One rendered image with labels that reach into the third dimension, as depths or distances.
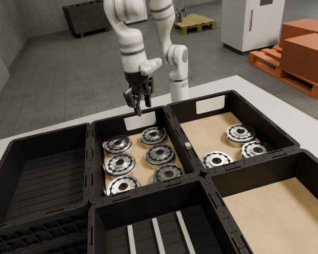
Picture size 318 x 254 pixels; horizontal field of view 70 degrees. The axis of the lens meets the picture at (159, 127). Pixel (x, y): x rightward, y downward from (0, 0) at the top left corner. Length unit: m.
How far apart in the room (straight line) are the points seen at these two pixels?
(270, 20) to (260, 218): 3.80
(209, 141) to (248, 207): 0.30
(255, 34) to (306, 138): 3.14
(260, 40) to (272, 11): 0.42
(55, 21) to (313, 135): 7.97
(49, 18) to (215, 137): 7.88
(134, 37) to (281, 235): 0.62
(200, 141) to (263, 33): 3.49
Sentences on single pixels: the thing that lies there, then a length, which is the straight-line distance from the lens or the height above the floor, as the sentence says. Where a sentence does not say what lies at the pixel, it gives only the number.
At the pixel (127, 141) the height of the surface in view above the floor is 0.86.
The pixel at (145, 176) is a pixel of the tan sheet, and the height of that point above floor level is 0.83.
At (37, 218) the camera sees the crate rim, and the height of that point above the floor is 0.93.
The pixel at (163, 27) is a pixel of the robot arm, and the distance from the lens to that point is 1.01.
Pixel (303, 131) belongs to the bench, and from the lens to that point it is 1.22.
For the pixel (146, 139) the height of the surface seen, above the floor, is 0.86.
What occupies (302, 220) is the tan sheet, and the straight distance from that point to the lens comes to 0.71.
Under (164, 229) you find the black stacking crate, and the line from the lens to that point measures 0.66.
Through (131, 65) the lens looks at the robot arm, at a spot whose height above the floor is 1.16.
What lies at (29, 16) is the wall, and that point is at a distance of 8.53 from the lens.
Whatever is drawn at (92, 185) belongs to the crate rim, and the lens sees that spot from 0.66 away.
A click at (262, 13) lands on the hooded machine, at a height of 0.61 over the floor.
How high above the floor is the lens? 1.39
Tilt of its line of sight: 35 degrees down
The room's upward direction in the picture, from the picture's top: 9 degrees counter-clockwise
